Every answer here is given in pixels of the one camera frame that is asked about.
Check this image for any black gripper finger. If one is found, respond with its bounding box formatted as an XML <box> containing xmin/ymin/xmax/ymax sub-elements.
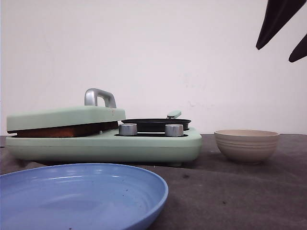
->
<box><xmin>256</xmin><ymin>0</ymin><xmax>307</xmax><ymax>50</ymax></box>
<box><xmin>289</xmin><ymin>35</ymin><xmax>307</xmax><ymax>63</ymax></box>

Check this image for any beige ribbed bowl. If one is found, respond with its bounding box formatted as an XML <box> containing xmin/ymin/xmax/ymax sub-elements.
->
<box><xmin>214</xmin><ymin>129</ymin><xmax>280</xmax><ymax>164</ymax></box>

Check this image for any white bread slice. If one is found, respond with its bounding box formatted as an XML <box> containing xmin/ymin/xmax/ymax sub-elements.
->
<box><xmin>16</xmin><ymin>122</ymin><xmax>101</xmax><ymax>138</ymax></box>
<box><xmin>99</xmin><ymin>121</ymin><xmax>118</xmax><ymax>131</ymax></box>

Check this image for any breakfast maker hinged lid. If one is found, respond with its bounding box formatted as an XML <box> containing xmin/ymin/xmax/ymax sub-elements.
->
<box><xmin>7</xmin><ymin>88</ymin><xmax>126</xmax><ymax>133</ymax></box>

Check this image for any mint green breakfast maker base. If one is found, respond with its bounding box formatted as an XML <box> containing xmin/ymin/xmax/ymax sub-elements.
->
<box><xmin>6</xmin><ymin>127</ymin><xmax>202</xmax><ymax>164</ymax></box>

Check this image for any silver right control knob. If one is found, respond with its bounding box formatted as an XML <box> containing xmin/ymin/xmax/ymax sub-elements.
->
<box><xmin>165</xmin><ymin>124</ymin><xmax>184</xmax><ymax>137</ymax></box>

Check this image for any silver control knob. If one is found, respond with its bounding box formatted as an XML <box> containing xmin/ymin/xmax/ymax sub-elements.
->
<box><xmin>165</xmin><ymin>124</ymin><xmax>184</xmax><ymax>137</ymax></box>
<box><xmin>119</xmin><ymin>123</ymin><xmax>138</xmax><ymax>136</ymax></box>

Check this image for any grey felt table mat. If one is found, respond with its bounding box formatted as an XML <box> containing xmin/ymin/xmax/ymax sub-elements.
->
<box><xmin>0</xmin><ymin>134</ymin><xmax>307</xmax><ymax>230</ymax></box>

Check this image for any silver left control knob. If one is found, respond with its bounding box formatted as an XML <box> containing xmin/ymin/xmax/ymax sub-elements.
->
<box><xmin>119</xmin><ymin>123</ymin><xmax>138</xmax><ymax>136</ymax></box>

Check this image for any blue plastic plate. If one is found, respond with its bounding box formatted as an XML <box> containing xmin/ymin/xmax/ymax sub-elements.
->
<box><xmin>0</xmin><ymin>163</ymin><xmax>168</xmax><ymax>230</ymax></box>

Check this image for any black frying pan green handle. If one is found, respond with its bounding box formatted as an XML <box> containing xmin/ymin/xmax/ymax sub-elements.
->
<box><xmin>121</xmin><ymin>110</ymin><xmax>191</xmax><ymax>132</ymax></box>

